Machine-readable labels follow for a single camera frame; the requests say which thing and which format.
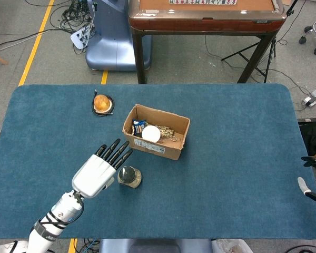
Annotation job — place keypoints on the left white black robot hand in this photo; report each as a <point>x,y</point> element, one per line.
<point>94,174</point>

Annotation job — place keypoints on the glass jar with black lid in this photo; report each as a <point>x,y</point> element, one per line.
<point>127,175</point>

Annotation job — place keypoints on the white paper cup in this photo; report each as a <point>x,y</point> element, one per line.
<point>150,134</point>

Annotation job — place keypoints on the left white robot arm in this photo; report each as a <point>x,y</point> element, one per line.
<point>63,210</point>

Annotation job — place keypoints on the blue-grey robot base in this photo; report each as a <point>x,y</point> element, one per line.
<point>113,44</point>

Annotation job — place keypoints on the open cardboard box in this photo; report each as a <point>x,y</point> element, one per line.
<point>158,151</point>

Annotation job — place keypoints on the blue snack packet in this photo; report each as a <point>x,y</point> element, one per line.
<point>138,126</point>

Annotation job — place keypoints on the white floor power strip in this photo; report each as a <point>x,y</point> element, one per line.
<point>314,96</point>

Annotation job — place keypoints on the grey-blue robot torso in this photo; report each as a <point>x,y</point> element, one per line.
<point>152,246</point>

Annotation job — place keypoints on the blue felt table mat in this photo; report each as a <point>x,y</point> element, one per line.
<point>213,184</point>

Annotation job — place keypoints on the white plastic bag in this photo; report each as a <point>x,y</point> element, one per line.
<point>231,246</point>

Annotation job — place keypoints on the white power strip with plugs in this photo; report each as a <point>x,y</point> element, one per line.
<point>77,39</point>

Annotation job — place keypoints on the black tripod stand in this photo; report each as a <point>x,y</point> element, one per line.
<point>274,48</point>

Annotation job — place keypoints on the brown mahjong table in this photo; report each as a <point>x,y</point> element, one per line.
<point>200,25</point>

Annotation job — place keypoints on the face-up mahjong tile row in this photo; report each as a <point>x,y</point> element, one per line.
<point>200,2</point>

